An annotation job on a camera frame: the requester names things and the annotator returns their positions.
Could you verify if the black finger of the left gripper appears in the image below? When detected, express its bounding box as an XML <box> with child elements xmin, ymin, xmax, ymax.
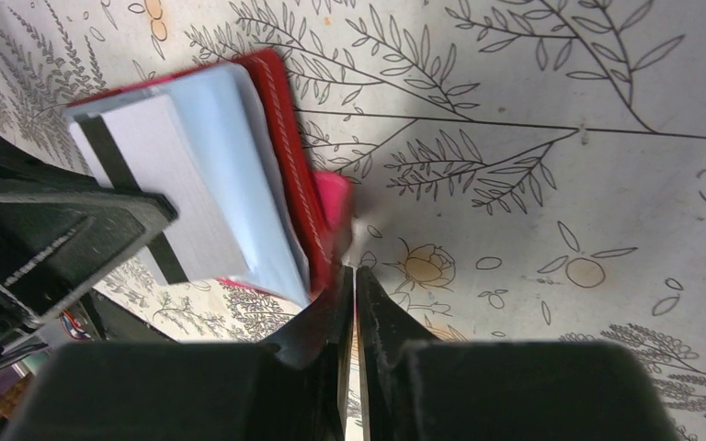
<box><xmin>0</xmin><ymin>136</ymin><xmax>177</xmax><ymax>345</ymax></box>

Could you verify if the floral patterned table mat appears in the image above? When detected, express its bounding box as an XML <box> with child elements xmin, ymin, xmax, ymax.
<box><xmin>0</xmin><ymin>0</ymin><xmax>706</xmax><ymax>440</ymax></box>

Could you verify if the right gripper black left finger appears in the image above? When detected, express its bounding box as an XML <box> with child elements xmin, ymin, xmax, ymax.
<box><xmin>0</xmin><ymin>268</ymin><xmax>353</xmax><ymax>440</ymax></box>

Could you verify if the red leather card holder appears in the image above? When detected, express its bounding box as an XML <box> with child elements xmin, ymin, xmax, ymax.
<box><xmin>64</xmin><ymin>49</ymin><xmax>350</xmax><ymax>307</ymax></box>

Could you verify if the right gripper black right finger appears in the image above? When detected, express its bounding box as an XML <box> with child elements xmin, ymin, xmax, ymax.
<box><xmin>356</xmin><ymin>266</ymin><xmax>678</xmax><ymax>440</ymax></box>

